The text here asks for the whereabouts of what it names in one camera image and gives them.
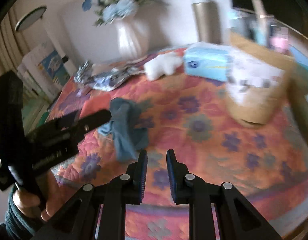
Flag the plaid blue stuffed toy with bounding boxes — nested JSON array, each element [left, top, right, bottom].
[[73, 60, 93, 84]]

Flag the teal blue cloth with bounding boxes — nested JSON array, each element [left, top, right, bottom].
[[97, 98, 149, 162]]

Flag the person's left hand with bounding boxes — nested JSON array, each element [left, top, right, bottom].
[[11, 171, 60, 222]]

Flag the blue patterned cloth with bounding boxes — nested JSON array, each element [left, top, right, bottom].
[[88, 56, 148, 92]]

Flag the books with blue cover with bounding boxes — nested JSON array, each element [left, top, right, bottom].
[[18, 41, 70, 101]]

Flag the dark teal left sleeve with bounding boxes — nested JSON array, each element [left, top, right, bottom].
[[5, 186, 44, 239]]

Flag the floral orange tablecloth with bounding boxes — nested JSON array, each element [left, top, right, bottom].
[[49, 68, 308, 239]]

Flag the white ribbed vase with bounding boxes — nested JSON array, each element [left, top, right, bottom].
[[114, 15, 149, 63]]

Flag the white plush toy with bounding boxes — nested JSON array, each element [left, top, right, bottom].
[[144, 52, 183, 81]]

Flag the light blue tissue pack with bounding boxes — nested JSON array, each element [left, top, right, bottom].
[[183, 42, 230, 82]]

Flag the brown paper bucket container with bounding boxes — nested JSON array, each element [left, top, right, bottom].
[[226, 31, 296, 128]]

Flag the steel thermos bottle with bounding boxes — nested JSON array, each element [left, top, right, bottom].
[[190, 0, 222, 44]]

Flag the round wall lamp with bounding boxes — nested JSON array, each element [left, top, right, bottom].
[[15, 5, 47, 32]]

